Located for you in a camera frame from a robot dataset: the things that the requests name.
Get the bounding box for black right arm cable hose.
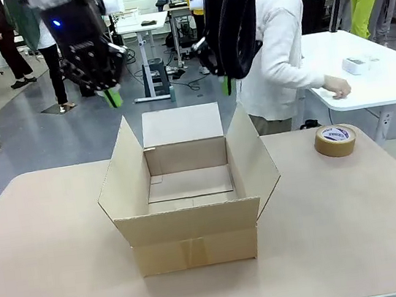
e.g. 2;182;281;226
212;0;280;82

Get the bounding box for brown cardboard box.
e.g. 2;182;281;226
85;94;293;283

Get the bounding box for person in white cardigan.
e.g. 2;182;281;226
221;0;357;140

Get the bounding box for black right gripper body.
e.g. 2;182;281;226
199;0;241;45

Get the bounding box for bystander with green jacket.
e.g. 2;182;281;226
2;0;78;118

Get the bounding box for bystander in black clothes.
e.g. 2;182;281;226
0;0;39;92

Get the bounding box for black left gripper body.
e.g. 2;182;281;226
37;0;116;73

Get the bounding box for person's right forearm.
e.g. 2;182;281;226
280;59;328;94

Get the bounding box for white standing desk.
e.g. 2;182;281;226
113;10;181;105

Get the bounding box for brown packing tape roll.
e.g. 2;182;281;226
311;121;360;162

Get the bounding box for dark floor mat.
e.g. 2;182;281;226
39;101;79;118

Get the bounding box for white side table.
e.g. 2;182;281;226
289;20;396;153

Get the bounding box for grey step stool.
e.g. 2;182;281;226
140;56;174;99

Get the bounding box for person's right hand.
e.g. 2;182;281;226
321;70;354;102

